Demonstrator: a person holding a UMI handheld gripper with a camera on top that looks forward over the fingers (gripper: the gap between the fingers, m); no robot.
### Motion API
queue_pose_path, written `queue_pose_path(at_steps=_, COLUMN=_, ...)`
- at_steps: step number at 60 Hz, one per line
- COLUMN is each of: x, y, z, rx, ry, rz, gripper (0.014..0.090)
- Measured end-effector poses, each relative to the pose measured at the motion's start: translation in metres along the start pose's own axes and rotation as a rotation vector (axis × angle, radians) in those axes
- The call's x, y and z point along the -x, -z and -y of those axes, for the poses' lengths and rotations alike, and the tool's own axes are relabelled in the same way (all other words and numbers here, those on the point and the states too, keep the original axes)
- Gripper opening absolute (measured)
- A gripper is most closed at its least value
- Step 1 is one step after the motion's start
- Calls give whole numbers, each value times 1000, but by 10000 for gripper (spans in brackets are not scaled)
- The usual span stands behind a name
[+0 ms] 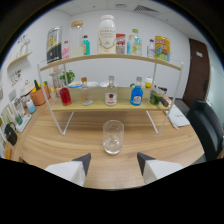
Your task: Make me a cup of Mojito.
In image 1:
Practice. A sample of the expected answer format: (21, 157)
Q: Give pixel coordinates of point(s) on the white figurine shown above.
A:
(25, 43)

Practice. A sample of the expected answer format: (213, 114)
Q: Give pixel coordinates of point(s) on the small teal bottle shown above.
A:
(86, 46)

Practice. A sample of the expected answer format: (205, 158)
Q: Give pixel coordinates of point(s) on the orange pot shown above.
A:
(38, 96)

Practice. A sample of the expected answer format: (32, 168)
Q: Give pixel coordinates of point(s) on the glass jar cork lid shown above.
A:
(76, 40)

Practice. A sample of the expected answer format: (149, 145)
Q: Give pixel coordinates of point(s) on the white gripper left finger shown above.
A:
(71, 170)

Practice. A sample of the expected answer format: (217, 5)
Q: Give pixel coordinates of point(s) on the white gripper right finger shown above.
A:
(156, 168)

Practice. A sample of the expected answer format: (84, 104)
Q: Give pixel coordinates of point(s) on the red white wall poster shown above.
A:
(120, 43)

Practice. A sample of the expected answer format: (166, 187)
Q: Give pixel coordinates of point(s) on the green cup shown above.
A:
(18, 119)

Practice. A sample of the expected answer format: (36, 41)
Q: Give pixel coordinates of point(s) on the colourful wall poster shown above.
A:
(129, 45)

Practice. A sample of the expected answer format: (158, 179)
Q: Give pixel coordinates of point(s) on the small white blue bottle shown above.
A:
(30, 106)

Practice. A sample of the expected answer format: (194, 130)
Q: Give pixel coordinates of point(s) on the small pictures wall sheet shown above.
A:
(15, 77)

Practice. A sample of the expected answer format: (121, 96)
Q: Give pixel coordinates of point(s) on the large white bottle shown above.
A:
(107, 35)

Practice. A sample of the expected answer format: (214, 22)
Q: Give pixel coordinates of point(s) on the clear bottle red label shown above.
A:
(111, 95)

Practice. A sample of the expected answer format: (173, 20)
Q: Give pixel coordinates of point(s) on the blue liquid bottle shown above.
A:
(136, 96)

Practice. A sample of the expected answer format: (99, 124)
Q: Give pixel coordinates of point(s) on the white bowl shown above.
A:
(93, 84)
(102, 84)

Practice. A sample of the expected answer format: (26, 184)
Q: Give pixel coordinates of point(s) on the white folded cloth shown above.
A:
(178, 118)

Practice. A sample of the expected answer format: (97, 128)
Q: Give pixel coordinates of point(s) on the yellow printed can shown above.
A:
(162, 49)

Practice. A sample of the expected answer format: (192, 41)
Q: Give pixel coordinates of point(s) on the clear bottle green cap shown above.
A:
(136, 45)

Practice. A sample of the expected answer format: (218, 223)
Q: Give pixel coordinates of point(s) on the clear drinking glass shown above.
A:
(113, 140)

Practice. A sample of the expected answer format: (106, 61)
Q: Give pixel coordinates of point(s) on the black armchair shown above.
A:
(208, 130)

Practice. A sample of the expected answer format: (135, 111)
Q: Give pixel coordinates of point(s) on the white tray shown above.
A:
(24, 126)

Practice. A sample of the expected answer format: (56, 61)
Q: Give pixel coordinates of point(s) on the green potted plant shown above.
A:
(69, 76)

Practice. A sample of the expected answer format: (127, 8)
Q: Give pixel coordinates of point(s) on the white wooden two-tier rack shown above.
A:
(100, 106)

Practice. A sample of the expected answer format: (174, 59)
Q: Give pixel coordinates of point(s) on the red liquid bottle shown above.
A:
(65, 96)

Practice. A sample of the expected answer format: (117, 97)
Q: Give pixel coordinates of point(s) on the clear bottle orange label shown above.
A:
(86, 95)

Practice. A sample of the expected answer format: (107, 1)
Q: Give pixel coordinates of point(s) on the wooden wall shelf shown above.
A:
(20, 59)

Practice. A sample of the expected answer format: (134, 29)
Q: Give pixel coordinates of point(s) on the small pink bottle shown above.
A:
(65, 51)

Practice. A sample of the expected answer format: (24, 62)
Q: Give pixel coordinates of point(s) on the glass bowl of limes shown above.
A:
(155, 97)

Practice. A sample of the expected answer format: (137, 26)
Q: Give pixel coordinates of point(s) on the small clear bottle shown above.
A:
(151, 50)

